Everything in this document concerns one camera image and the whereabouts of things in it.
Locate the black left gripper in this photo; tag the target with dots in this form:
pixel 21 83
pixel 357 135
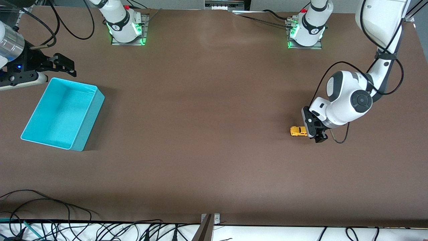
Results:
pixel 320 131

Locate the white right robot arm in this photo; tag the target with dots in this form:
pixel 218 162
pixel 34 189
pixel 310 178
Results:
pixel 117 16

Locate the dark metal bar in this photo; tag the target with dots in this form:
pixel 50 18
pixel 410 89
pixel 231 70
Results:
pixel 204 232

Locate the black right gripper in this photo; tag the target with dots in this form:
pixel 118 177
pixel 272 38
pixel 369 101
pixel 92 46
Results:
pixel 34 59

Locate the silver metal bracket plate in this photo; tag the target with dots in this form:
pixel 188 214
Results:
pixel 216 219

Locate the grey power strip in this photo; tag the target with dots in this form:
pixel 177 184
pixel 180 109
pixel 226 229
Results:
pixel 224 5

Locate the turquoise plastic bin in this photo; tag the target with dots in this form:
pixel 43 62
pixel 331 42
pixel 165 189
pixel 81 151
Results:
pixel 60 113

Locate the yellow beetle toy car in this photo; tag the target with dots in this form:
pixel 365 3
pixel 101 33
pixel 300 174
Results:
pixel 297 131

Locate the black power plug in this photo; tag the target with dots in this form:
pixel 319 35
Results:
pixel 146 235
pixel 174 235

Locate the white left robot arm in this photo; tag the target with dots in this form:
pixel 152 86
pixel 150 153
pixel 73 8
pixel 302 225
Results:
pixel 347 97

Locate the aluminium frame profile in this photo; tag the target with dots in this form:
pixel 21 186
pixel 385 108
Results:
pixel 38 3
pixel 413 15

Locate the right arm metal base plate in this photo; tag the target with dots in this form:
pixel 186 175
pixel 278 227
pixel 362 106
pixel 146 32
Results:
pixel 145 23

